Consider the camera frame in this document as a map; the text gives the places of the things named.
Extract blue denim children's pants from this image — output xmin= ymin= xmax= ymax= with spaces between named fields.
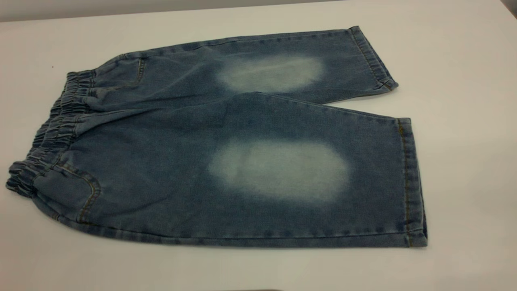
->
xmin=6 ymin=26 xmax=428 ymax=248

